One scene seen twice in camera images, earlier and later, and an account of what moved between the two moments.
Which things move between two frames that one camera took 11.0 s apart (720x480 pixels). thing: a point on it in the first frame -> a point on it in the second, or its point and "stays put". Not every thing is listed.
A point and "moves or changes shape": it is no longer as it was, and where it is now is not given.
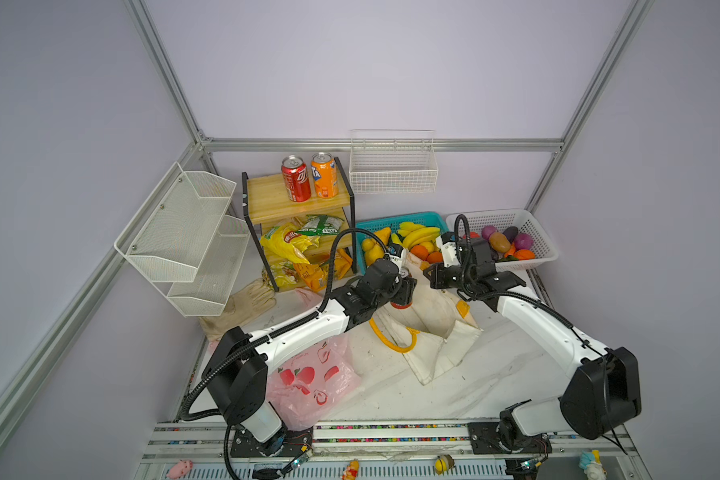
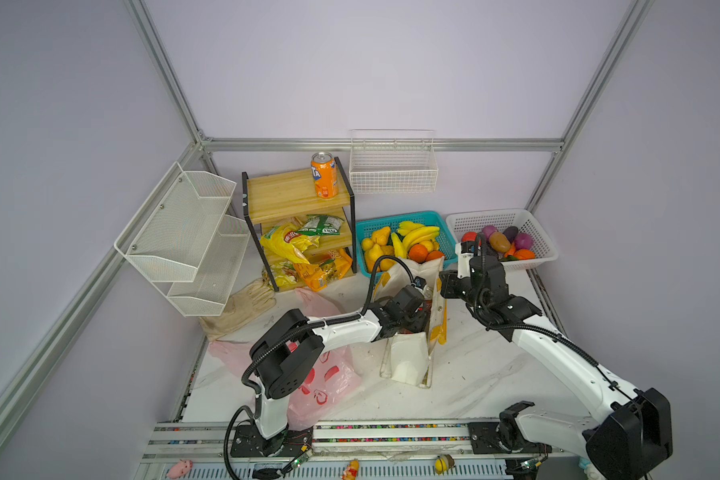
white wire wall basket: x=393 y=161 stays put
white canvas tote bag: x=429 y=326 moves or changes shape
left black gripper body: x=400 y=292 -> x=416 y=322
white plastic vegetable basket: x=521 y=219 stays put
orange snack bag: x=317 y=275 stays put
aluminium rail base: x=435 y=450 stays put
